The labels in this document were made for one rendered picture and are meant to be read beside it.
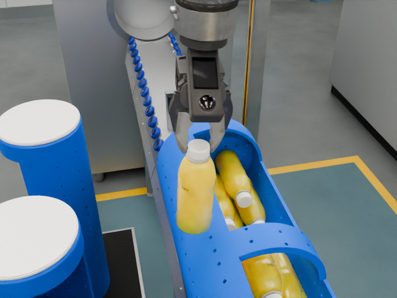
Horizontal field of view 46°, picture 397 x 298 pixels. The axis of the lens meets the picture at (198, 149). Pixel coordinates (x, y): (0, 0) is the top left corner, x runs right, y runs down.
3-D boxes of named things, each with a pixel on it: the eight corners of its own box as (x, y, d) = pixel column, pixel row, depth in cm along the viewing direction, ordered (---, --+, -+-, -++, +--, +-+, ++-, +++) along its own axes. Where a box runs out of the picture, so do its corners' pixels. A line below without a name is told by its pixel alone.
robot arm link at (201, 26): (244, 12, 62) (172, 12, 61) (240, 47, 65) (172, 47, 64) (231, -10, 69) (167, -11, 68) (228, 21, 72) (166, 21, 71)
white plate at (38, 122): (51, 91, 173) (52, 93, 173) (-21, 120, 156) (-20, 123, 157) (96, 119, 157) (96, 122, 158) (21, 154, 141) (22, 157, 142)
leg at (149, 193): (155, 190, 284) (148, 101, 247) (156, 196, 279) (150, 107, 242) (145, 191, 283) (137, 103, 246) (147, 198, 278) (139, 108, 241)
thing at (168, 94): (192, 123, 175) (192, 87, 165) (195, 129, 171) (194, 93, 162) (166, 126, 173) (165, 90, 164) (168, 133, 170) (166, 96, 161)
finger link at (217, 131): (223, 133, 84) (217, 89, 78) (228, 153, 79) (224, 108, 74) (205, 136, 84) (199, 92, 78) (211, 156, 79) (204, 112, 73)
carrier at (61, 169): (85, 250, 226) (33, 285, 209) (52, 93, 174) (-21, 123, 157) (123, 284, 210) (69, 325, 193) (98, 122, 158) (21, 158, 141)
